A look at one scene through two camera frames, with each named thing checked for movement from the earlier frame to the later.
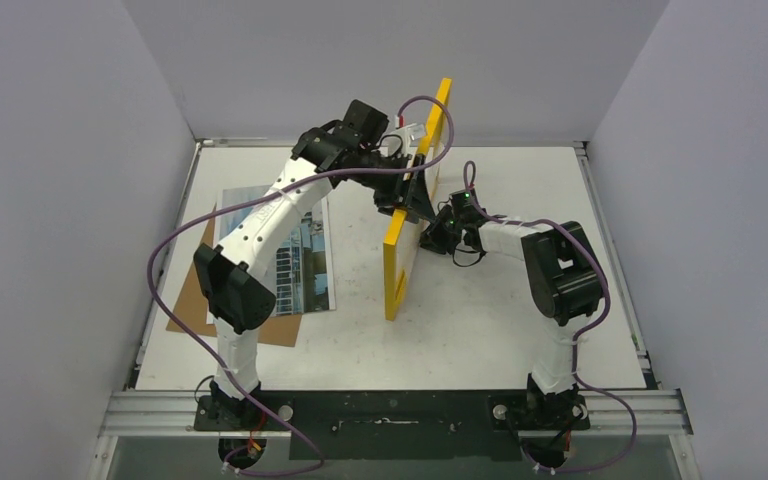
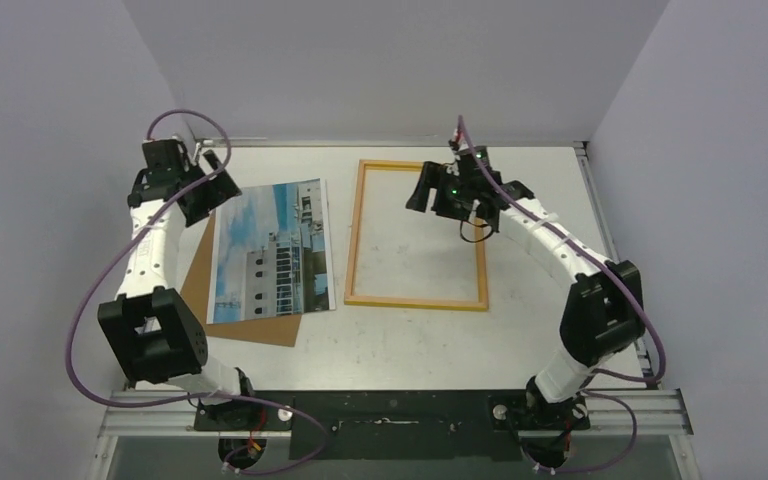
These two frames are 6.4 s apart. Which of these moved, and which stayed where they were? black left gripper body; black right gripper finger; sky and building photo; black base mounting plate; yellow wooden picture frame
Moved: black right gripper finger; yellow wooden picture frame; black left gripper body
Stayed: black base mounting plate; sky and building photo
